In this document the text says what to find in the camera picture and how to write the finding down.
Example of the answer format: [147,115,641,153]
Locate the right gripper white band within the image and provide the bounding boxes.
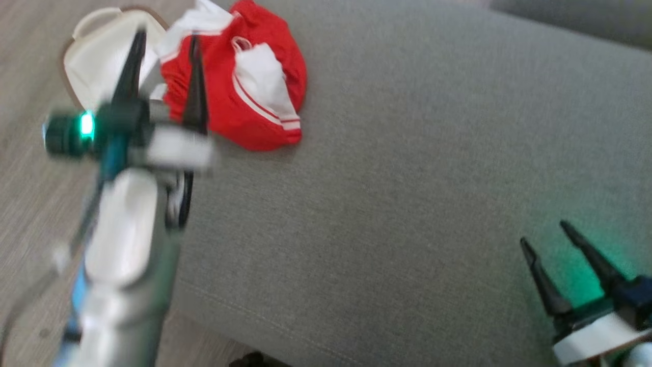
[520,220,652,365]

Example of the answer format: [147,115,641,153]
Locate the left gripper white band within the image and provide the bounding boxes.
[94,28,215,170]

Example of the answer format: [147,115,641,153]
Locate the red white basketball jersey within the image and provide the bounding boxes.
[153,0,309,152]

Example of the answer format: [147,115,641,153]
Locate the white laundry basket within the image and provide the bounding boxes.
[61,6,171,110]

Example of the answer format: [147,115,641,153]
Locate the grey fabric sofa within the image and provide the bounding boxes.
[171,0,652,367]

